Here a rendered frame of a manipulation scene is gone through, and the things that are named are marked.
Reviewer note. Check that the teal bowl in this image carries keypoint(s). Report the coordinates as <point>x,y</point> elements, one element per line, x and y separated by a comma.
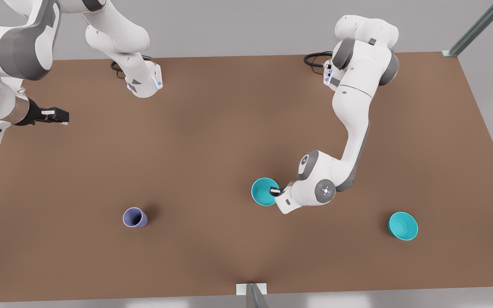
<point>403,226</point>
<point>262,192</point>

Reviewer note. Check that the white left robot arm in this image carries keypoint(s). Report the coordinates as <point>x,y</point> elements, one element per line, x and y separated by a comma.
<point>355,98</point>

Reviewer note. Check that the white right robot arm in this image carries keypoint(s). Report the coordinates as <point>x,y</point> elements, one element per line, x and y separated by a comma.
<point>13,47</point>

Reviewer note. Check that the purple cup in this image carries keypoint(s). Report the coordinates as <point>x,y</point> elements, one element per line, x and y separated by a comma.
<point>134,218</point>

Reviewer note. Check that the silver frame post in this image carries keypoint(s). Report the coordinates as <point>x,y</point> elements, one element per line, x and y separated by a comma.
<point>253,296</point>
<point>477,28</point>

